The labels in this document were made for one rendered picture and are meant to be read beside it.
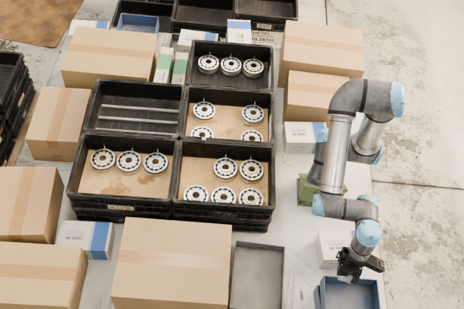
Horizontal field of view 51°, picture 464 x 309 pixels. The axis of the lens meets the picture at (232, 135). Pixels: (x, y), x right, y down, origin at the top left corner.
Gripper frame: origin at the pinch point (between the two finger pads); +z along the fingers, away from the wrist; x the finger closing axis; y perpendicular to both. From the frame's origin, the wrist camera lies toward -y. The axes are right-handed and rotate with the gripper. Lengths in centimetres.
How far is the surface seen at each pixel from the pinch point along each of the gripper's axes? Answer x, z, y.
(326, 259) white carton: -9.4, 4.3, 7.0
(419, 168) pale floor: -120, 73, -74
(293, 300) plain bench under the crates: 4.0, 14.6, 18.6
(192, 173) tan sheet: -39, -3, 64
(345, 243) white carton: -16.9, 3.6, -0.7
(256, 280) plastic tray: -2.1, 13.6, 33.2
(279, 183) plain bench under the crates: -48, 10, 26
